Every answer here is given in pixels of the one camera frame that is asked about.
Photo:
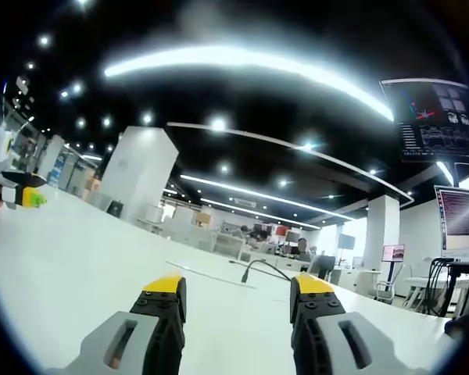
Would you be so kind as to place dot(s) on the white desk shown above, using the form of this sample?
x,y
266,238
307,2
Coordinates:
x,y
82,254

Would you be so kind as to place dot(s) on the small red display screen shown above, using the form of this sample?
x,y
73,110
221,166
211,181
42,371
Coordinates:
x,y
394,252

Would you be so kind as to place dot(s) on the monitor with text window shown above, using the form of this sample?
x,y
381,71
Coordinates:
x,y
459,218

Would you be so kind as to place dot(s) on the dark office chair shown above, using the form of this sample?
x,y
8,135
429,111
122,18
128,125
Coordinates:
x,y
323,267

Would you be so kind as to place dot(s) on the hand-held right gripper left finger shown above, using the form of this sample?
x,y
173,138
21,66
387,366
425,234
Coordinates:
x,y
101,336

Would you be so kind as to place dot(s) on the white side table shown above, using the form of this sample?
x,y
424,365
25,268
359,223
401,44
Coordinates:
x,y
422,283

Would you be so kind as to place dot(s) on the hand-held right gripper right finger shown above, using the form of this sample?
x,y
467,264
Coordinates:
x,y
369,336

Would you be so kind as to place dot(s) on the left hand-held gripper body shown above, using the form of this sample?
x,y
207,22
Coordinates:
x,y
8,197

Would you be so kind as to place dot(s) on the long ceiling light strip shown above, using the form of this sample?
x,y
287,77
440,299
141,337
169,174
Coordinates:
x,y
226,58

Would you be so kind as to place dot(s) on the dark monitor with graphs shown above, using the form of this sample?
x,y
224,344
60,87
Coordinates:
x,y
434,117

